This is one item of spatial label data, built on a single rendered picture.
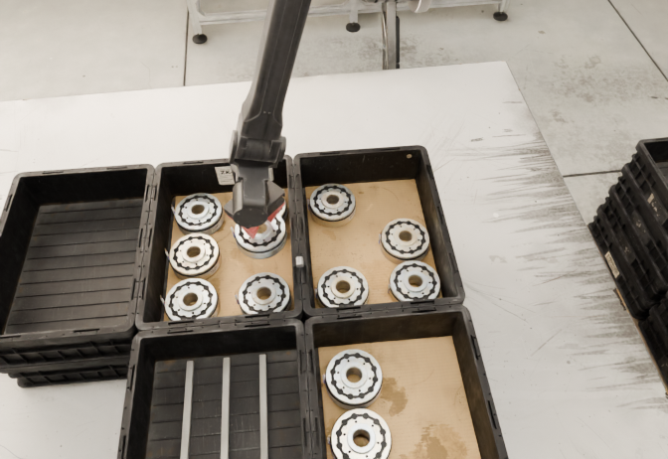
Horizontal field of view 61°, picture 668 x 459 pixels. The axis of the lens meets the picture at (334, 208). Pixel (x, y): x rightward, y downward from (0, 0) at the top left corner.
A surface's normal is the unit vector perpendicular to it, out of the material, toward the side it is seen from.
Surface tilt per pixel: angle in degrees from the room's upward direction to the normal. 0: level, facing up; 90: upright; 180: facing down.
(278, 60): 88
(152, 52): 0
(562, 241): 0
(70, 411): 0
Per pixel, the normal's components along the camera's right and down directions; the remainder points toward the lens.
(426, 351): 0.00, -0.61
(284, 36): 0.14, 0.77
